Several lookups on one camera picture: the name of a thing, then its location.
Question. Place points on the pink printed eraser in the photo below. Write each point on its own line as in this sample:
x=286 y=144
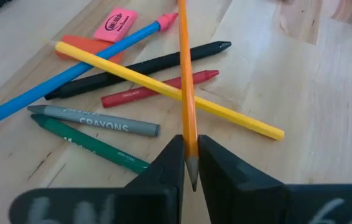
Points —
x=115 y=25

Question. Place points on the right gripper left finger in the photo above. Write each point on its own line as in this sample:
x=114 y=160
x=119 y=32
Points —
x=151 y=202

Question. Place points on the black pen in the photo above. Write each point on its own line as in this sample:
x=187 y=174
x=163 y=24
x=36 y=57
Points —
x=79 y=85

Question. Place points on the orange pencil with pink eraser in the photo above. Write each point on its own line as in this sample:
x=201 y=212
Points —
x=187 y=77

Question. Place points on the blue pencil with pink eraser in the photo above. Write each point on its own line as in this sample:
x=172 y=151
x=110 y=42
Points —
x=39 y=91

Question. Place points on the orange eraser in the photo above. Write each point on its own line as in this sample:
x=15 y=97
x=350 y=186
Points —
x=79 y=42

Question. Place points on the grey crayon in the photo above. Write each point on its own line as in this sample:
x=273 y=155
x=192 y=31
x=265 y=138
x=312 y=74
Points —
x=95 y=123

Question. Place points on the yellow pencil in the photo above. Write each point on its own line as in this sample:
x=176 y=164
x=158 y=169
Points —
x=241 y=119

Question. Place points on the green crayon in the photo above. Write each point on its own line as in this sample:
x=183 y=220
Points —
x=86 y=142

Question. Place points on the red crayon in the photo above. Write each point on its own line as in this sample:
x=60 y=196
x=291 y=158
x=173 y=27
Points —
x=126 y=96

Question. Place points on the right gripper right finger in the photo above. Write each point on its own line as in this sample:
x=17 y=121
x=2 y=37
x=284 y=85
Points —
x=241 y=199

